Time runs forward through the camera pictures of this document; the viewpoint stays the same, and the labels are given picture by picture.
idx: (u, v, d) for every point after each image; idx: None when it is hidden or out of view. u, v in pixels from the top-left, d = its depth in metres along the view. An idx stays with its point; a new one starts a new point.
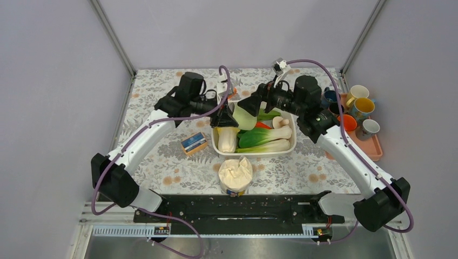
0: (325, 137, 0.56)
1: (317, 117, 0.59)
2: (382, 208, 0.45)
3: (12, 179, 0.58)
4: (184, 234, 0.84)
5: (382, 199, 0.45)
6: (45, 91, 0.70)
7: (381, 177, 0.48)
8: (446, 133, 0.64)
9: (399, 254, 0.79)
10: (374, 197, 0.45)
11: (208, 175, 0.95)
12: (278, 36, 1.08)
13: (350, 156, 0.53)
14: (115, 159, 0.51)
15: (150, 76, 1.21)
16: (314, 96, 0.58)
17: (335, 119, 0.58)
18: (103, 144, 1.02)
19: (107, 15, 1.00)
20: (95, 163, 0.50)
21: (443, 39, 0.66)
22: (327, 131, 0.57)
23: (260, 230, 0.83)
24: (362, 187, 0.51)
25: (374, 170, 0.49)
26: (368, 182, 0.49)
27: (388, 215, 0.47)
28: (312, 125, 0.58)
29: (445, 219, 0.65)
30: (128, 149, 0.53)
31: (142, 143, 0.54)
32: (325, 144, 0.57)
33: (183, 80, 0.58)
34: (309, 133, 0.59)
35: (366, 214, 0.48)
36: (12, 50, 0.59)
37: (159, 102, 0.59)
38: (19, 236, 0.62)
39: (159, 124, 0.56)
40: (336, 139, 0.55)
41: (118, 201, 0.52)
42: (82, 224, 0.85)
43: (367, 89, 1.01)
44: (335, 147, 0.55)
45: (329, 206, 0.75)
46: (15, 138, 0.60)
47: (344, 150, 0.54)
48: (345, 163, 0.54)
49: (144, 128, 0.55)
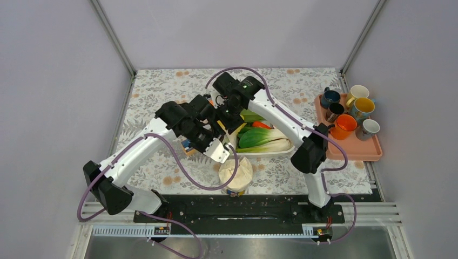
0: (255, 102, 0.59)
1: (244, 85, 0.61)
2: (311, 152, 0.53)
3: (11, 179, 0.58)
4: (183, 235, 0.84)
5: (309, 145, 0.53)
6: (44, 91, 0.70)
7: (305, 126, 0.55)
8: (447, 132, 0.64)
9: (399, 254, 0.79)
10: (304, 146, 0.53)
11: (208, 175, 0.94)
12: (277, 36, 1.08)
13: (278, 115, 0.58)
14: (105, 171, 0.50)
15: (150, 76, 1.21)
16: (224, 80, 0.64)
17: (259, 82, 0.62)
18: (103, 144, 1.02)
19: (107, 16, 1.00)
20: (87, 170, 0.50)
21: (444, 38, 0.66)
22: (255, 96, 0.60)
23: (261, 230, 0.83)
24: (291, 139, 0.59)
25: (297, 122, 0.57)
26: (296, 133, 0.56)
27: (315, 156, 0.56)
28: (240, 92, 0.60)
29: (445, 219, 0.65)
30: (119, 161, 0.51)
31: (134, 155, 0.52)
32: (255, 108, 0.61)
33: (196, 100, 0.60)
34: (238, 102, 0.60)
35: (300, 161, 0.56)
36: (11, 48, 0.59)
37: (162, 108, 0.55)
38: (19, 236, 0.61)
39: (154, 137, 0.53)
40: (264, 102, 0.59)
41: (110, 211, 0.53)
42: (82, 224, 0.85)
43: (367, 89, 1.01)
44: (265, 109, 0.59)
45: (315, 198, 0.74)
46: (14, 137, 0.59)
47: (271, 110, 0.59)
48: (274, 121, 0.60)
49: (139, 139, 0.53)
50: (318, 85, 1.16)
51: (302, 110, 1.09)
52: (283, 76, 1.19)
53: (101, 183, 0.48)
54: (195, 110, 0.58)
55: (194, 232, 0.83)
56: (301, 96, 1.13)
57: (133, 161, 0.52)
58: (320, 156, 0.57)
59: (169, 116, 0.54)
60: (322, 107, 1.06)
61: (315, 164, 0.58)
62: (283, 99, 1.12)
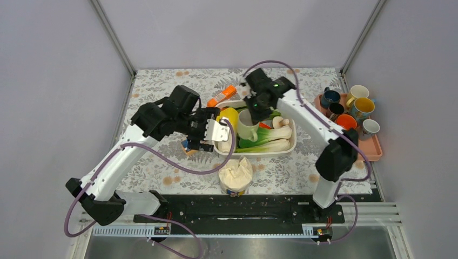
0: (283, 100, 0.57)
1: (275, 83, 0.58)
2: (336, 157, 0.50)
3: (12, 179, 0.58)
4: (183, 235, 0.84)
5: (336, 149, 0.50)
6: (45, 92, 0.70)
7: (333, 128, 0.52)
8: (446, 133, 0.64)
9: (399, 254, 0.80)
10: (329, 148, 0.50)
11: (208, 175, 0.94)
12: (277, 36, 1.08)
13: (307, 115, 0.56)
14: (86, 189, 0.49)
15: (150, 76, 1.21)
16: (256, 74, 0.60)
17: (291, 83, 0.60)
18: (103, 144, 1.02)
19: (108, 16, 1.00)
20: (70, 188, 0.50)
21: (444, 39, 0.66)
22: (284, 95, 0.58)
23: (260, 230, 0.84)
24: (317, 141, 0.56)
25: (325, 123, 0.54)
26: (323, 134, 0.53)
27: (342, 163, 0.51)
28: (271, 90, 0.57)
29: (445, 219, 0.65)
30: (99, 176, 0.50)
31: (113, 169, 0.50)
32: (283, 107, 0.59)
33: (176, 93, 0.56)
34: (268, 100, 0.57)
35: (325, 165, 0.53)
36: (12, 49, 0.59)
37: (137, 113, 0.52)
38: (19, 236, 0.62)
39: (132, 146, 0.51)
40: (293, 101, 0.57)
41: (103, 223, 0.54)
42: (82, 224, 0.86)
43: (367, 89, 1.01)
44: (293, 108, 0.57)
45: (323, 201, 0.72)
46: (15, 138, 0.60)
47: (300, 109, 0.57)
48: (302, 121, 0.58)
49: (116, 151, 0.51)
50: (318, 85, 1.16)
51: None
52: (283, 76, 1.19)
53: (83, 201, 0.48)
54: (174, 107, 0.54)
55: (193, 231, 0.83)
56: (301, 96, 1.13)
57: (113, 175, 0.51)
58: (348, 163, 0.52)
59: (146, 122, 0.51)
60: (322, 107, 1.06)
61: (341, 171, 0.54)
62: None
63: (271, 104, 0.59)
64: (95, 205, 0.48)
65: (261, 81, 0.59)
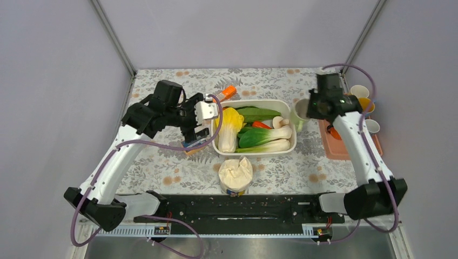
0: (342, 117, 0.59)
1: (343, 99, 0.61)
2: (369, 199, 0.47)
3: (12, 179, 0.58)
4: (186, 235, 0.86)
5: (374, 191, 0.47)
6: (45, 92, 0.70)
7: (380, 170, 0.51)
8: (446, 133, 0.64)
9: (399, 254, 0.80)
10: (365, 186, 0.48)
11: (208, 175, 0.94)
12: (277, 37, 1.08)
13: (358, 144, 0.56)
14: (87, 194, 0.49)
15: (150, 76, 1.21)
16: (333, 81, 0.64)
17: (359, 106, 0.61)
18: (104, 144, 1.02)
19: (108, 16, 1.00)
20: (69, 199, 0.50)
21: (444, 39, 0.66)
22: (347, 114, 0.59)
23: (261, 229, 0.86)
24: (358, 175, 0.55)
25: (375, 161, 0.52)
26: (366, 170, 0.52)
27: (373, 208, 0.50)
28: (334, 104, 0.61)
29: (445, 219, 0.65)
30: (99, 180, 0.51)
31: (112, 170, 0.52)
32: (340, 125, 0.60)
33: (159, 88, 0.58)
34: (328, 111, 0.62)
35: (355, 202, 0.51)
36: (12, 49, 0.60)
37: (127, 114, 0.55)
38: (19, 236, 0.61)
39: (127, 145, 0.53)
40: (352, 124, 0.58)
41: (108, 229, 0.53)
42: (82, 224, 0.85)
43: (367, 89, 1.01)
44: (348, 130, 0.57)
45: (324, 202, 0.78)
46: (14, 138, 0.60)
47: (355, 136, 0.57)
48: (352, 148, 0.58)
49: (112, 152, 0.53)
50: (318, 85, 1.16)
51: None
52: (283, 76, 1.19)
53: (87, 206, 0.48)
54: (160, 102, 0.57)
55: (196, 231, 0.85)
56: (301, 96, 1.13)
57: (113, 177, 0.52)
58: (379, 211, 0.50)
59: (136, 121, 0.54)
60: None
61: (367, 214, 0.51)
62: (283, 98, 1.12)
63: (329, 116, 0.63)
64: (100, 208, 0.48)
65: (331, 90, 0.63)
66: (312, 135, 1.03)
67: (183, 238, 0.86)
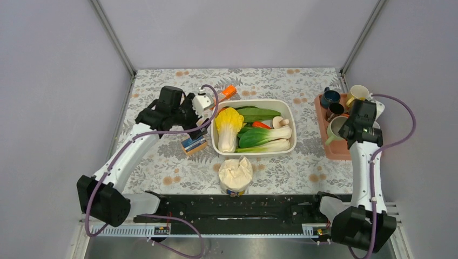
0: (359, 145, 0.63)
1: (367, 129, 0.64)
2: (351, 222, 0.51)
3: (12, 179, 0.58)
4: (188, 234, 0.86)
5: (358, 217, 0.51)
6: (44, 91, 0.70)
7: (373, 201, 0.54)
8: (446, 133, 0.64)
9: (399, 254, 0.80)
10: (352, 209, 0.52)
11: (208, 175, 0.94)
12: (277, 37, 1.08)
13: (363, 171, 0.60)
14: (103, 178, 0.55)
15: (150, 76, 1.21)
16: (365, 109, 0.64)
17: (380, 141, 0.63)
18: (103, 144, 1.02)
19: (108, 16, 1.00)
20: (82, 186, 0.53)
21: (444, 39, 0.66)
22: (364, 142, 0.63)
23: (261, 229, 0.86)
24: (354, 199, 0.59)
25: (372, 190, 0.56)
26: (361, 196, 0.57)
27: (352, 232, 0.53)
28: (356, 130, 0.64)
29: (445, 219, 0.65)
30: (114, 167, 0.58)
31: (127, 158, 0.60)
32: (355, 150, 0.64)
33: (163, 92, 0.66)
34: (348, 134, 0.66)
35: (339, 220, 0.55)
36: (11, 48, 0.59)
37: (140, 115, 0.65)
38: (19, 236, 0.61)
39: (142, 137, 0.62)
40: (366, 153, 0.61)
41: (114, 223, 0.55)
42: (82, 224, 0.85)
43: (367, 89, 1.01)
44: (360, 157, 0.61)
45: (325, 204, 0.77)
46: (14, 138, 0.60)
47: (362, 163, 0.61)
48: (357, 173, 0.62)
49: (128, 143, 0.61)
50: (318, 86, 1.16)
51: (302, 110, 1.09)
52: (283, 76, 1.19)
53: (103, 189, 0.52)
54: (166, 105, 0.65)
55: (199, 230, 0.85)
56: (301, 96, 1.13)
57: (127, 164, 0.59)
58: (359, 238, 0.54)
59: (147, 121, 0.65)
60: (322, 107, 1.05)
61: (347, 237, 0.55)
62: (283, 98, 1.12)
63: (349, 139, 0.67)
64: (114, 191, 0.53)
65: (361, 118, 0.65)
66: (312, 135, 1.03)
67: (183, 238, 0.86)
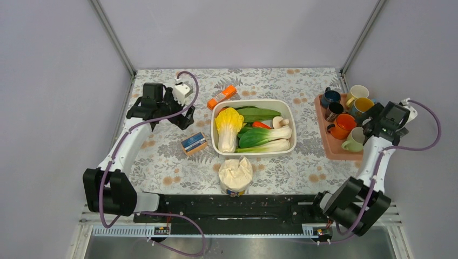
0: (373, 138, 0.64)
1: (385, 130, 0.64)
2: (345, 190, 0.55)
3: (12, 179, 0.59)
4: (191, 235, 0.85)
5: (352, 187, 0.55)
6: (45, 92, 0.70)
7: (373, 178, 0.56)
8: (446, 132, 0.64)
9: (399, 255, 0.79)
10: (351, 179, 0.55)
11: (208, 175, 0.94)
12: (277, 38, 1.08)
13: (372, 156, 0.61)
14: (110, 167, 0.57)
15: (150, 76, 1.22)
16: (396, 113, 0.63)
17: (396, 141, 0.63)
18: (104, 144, 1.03)
19: (108, 16, 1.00)
20: (90, 178, 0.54)
21: (445, 39, 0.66)
22: (379, 138, 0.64)
23: (261, 229, 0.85)
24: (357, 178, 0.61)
25: (375, 170, 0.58)
26: (362, 174, 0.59)
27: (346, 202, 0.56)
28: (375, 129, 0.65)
29: (445, 219, 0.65)
30: (117, 155, 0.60)
31: (128, 148, 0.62)
32: (369, 144, 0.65)
33: (145, 88, 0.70)
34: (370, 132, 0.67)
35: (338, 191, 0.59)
36: (11, 49, 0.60)
37: (129, 111, 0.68)
38: (19, 236, 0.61)
39: (137, 129, 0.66)
40: (378, 145, 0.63)
41: (123, 210, 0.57)
42: (82, 224, 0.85)
43: (367, 89, 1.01)
44: (372, 147, 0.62)
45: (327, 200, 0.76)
46: (13, 138, 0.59)
47: (372, 149, 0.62)
48: (366, 159, 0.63)
49: (126, 135, 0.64)
50: (318, 85, 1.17)
51: (302, 110, 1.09)
52: (283, 76, 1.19)
53: (112, 176, 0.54)
54: (150, 100, 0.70)
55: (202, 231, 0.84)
56: (301, 96, 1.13)
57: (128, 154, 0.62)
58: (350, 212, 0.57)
59: (138, 116, 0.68)
60: (322, 107, 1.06)
61: (338, 207, 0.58)
62: (283, 98, 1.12)
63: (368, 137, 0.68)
64: (123, 178, 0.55)
65: (386, 121, 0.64)
66: (311, 135, 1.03)
67: (188, 238, 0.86)
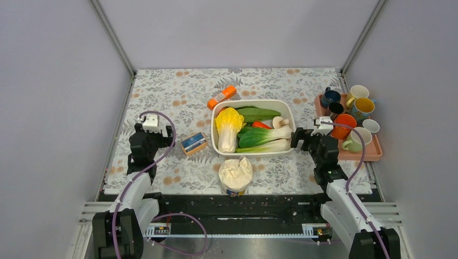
0: (331, 184, 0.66)
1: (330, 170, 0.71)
2: (363, 249, 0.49)
3: (12, 178, 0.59)
4: (193, 235, 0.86)
5: (366, 242, 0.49)
6: (44, 91, 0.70)
7: (370, 220, 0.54)
8: (446, 131, 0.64)
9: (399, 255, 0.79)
10: (358, 237, 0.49)
11: (208, 175, 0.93)
12: (277, 38, 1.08)
13: (345, 201, 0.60)
14: (119, 208, 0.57)
15: (150, 76, 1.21)
16: (336, 154, 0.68)
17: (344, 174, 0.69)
18: (103, 144, 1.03)
19: (108, 16, 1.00)
20: (100, 220, 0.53)
21: (444, 39, 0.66)
22: (334, 181, 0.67)
23: (261, 229, 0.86)
24: (353, 227, 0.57)
25: (363, 213, 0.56)
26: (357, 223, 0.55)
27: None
28: (324, 176, 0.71)
29: (445, 219, 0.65)
30: (125, 199, 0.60)
31: (134, 192, 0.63)
32: (331, 191, 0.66)
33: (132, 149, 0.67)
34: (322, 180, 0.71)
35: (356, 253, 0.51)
36: (12, 48, 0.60)
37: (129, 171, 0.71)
38: (19, 235, 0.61)
39: (139, 178, 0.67)
40: (338, 187, 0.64)
41: (135, 254, 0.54)
42: (82, 224, 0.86)
43: (367, 89, 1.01)
44: (337, 192, 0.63)
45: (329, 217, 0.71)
46: (14, 137, 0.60)
47: (343, 196, 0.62)
48: (343, 207, 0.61)
49: (129, 184, 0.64)
50: (318, 85, 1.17)
51: (302, 110, 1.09)
52: (283, 77, 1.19)
53: (121, 216, 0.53)
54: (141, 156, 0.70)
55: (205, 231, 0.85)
56: (301, 96, 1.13)
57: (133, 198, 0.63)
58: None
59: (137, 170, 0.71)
60: (322, 107, 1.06)
61: None
62: (283, 99, 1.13)
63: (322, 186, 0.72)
64: (130, 213, 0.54)
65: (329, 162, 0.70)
66: None
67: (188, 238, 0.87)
